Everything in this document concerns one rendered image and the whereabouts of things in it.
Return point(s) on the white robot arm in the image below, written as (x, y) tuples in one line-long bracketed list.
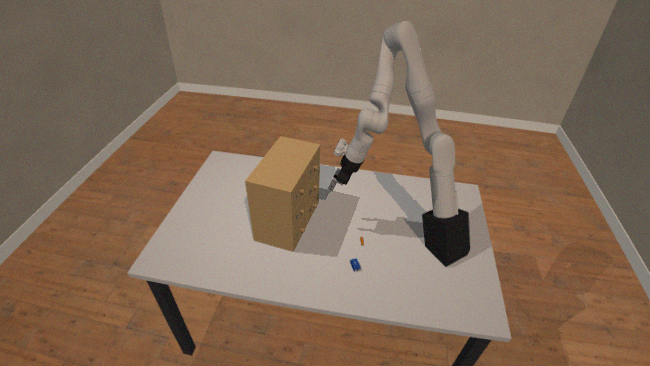
[(403, 36)]

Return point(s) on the small tan wooden chest of drawers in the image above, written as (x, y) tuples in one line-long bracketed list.
[(269, 191)]

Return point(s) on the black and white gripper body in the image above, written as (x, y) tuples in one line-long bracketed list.
[(350, 162)]

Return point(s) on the brown wooden drawer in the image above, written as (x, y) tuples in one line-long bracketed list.
[(312, 205), (313, 166), (300, 210), (312, 186), (299, 190), (301, 227)]

